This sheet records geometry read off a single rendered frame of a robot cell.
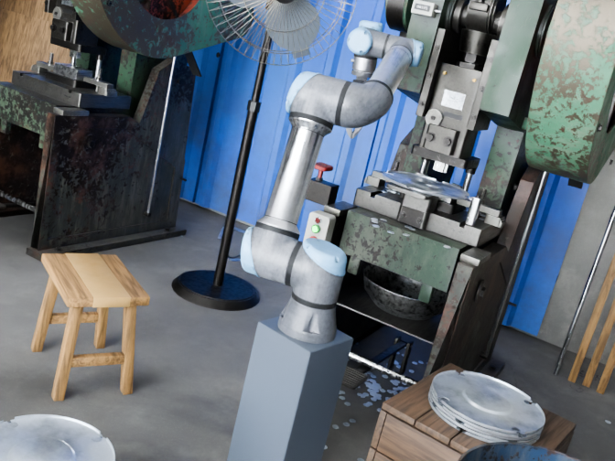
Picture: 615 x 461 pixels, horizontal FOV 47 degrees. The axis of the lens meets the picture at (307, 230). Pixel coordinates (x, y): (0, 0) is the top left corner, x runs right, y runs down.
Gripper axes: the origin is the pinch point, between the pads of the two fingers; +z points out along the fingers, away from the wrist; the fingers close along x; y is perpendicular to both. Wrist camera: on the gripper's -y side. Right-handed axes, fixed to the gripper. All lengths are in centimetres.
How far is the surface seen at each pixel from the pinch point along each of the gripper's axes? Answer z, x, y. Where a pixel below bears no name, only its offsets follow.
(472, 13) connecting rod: -43, -31, 7
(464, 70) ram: -25.0, -31.7, 5.1
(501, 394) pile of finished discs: 50, -48, -60
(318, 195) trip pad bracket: 21.9, 7.4, 0.8
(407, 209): 20.4, -21.8, -4.6
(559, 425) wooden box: 55, -64, -63
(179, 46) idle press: -11, 77, 83
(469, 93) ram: -18.5, -34.6, 3.1
